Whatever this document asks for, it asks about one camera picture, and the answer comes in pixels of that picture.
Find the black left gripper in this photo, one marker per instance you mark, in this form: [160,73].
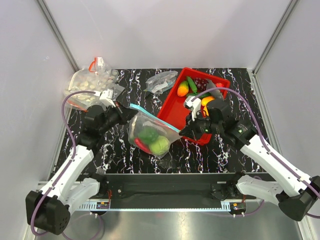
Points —
[125,114]

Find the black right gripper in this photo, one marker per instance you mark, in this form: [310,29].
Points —
[190,130]

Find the clear blue zip bag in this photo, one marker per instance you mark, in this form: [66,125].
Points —
[144,118]

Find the red chili pepper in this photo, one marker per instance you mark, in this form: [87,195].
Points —
[142,146]

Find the pale green cabbage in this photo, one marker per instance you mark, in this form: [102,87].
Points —
[160,146]

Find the green bell pepper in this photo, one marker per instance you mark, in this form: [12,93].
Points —
[148,135]

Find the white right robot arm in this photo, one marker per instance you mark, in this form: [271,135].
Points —
[292,190]

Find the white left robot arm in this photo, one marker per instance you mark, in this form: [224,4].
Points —
[51,208]

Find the clear zip bag with label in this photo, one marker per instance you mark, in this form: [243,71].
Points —
[161,82]

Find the large bag of chips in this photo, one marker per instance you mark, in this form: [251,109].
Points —
[90,82]

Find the yellow orange fruit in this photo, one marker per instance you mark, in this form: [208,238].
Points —
[205,110]

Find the yellow lemon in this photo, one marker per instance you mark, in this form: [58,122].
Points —
[206,100]

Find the yellow orange mango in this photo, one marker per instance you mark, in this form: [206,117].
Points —
[183,89]

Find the grey toy fish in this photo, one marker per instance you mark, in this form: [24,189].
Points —
[211,88]

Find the small green cucumber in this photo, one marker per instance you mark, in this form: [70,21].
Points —
[192,84]

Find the purple grape bunch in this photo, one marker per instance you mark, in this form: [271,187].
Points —
[201,84]

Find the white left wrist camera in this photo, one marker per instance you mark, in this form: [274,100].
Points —
[106,98]

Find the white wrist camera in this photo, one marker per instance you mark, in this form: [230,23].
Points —
[193,104]
[106,98]

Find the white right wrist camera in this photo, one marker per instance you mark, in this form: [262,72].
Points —
[193,104]

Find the aluminium frame rail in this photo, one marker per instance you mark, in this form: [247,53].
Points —
[269,191]

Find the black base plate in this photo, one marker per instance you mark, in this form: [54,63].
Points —
[164,185]

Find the white slotted cable duct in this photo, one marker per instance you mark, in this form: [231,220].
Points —
[156,206]

